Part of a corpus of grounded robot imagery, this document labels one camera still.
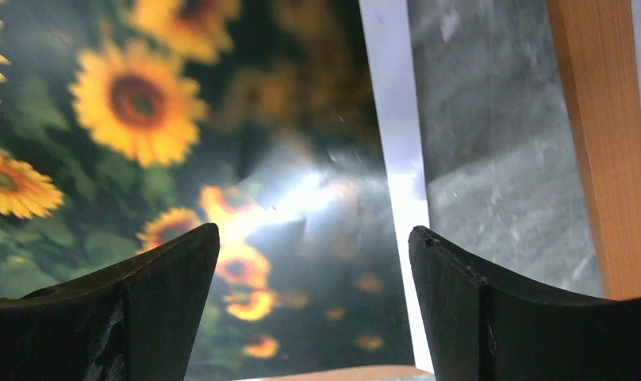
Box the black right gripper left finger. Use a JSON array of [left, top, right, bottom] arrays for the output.
[[0, 223, 220, 380]]

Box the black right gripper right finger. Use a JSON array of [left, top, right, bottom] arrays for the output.
[[409, 226, 641, 380]]

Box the white mat backing board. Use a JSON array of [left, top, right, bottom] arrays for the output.
[[252, 365, 436, 381]]

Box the sunflower photo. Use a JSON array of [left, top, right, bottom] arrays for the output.
[[0, 1, 416, 380]]

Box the orange wooden shelf rack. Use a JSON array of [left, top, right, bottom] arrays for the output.
[[547, 1, 641, 300]]

